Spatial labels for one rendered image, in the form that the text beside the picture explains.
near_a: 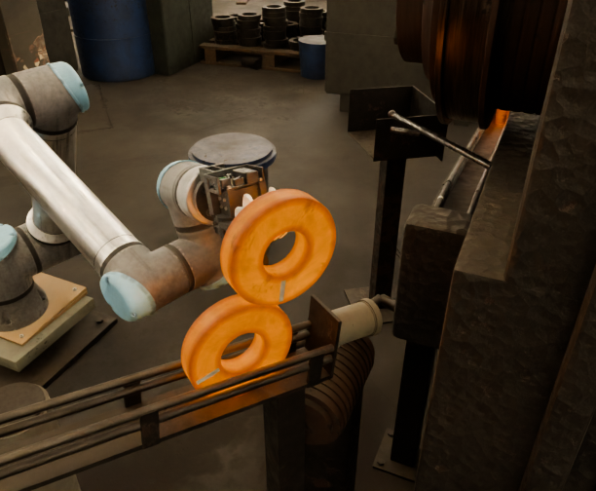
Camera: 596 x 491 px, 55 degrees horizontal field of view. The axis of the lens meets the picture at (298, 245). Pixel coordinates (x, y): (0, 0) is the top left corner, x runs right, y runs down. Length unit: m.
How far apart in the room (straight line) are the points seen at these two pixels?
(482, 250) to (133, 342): 1.40
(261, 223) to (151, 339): 1.29
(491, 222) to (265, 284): 0.30
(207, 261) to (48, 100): 0.55
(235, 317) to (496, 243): 0.34
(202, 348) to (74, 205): 0.42
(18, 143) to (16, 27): 2.66
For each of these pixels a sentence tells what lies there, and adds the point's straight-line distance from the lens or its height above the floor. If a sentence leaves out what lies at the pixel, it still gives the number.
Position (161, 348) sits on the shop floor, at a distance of 1.88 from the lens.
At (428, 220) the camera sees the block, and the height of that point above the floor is 0.80.
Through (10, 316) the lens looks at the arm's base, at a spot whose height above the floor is 0.18.
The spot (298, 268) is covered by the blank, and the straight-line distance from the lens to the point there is 0.74.
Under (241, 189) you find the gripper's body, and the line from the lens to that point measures 0.78.
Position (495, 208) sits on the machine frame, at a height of 0.87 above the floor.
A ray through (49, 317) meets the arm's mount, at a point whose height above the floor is 0.14.
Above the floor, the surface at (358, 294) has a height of 0.01.
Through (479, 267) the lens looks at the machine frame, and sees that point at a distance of 0.69.
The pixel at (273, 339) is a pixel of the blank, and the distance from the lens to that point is 0.79.
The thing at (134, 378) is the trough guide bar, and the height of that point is 0.70.
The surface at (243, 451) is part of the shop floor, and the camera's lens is 1.58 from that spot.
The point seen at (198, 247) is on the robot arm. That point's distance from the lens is 0.97.
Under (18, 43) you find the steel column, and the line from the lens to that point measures 3.84.
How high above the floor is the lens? 1.24
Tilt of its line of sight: 33 degrees down
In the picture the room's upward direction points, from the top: straight up
